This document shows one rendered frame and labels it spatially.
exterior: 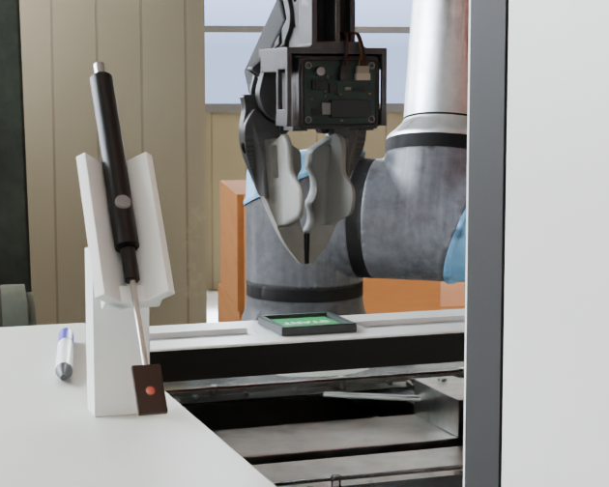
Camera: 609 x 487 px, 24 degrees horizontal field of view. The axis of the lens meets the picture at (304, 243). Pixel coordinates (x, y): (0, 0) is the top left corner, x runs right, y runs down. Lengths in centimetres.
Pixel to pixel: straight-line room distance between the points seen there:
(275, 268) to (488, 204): 96
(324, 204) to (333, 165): 3
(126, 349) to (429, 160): 63
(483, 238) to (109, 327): 36
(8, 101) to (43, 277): 170
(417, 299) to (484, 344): 304
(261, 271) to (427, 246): 17
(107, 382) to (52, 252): 583
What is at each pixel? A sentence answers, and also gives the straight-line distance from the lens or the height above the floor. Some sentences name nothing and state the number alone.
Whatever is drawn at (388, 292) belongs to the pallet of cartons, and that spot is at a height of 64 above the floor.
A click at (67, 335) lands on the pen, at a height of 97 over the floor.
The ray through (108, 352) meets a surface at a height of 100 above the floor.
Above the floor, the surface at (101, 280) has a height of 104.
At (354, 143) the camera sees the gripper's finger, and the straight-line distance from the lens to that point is 101.
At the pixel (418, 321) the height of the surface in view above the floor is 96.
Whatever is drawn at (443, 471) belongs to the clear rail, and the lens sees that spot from 86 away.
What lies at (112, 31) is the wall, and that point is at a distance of 650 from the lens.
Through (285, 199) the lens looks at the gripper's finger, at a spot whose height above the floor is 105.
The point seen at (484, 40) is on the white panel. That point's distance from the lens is 39.
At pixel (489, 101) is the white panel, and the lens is 39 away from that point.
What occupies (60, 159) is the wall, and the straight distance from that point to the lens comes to 651.
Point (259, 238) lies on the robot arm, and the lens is 135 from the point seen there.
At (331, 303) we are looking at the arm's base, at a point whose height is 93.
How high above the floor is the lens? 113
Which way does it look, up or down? 6 degrees down
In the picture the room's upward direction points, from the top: straight up
